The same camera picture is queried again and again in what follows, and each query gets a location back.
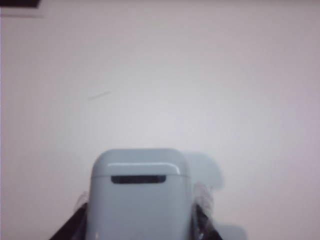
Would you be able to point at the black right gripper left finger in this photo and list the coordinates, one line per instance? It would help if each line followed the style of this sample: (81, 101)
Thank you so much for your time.
(72, 222)

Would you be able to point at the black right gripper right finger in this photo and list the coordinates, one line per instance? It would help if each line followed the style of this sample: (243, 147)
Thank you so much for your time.
(206, 215)

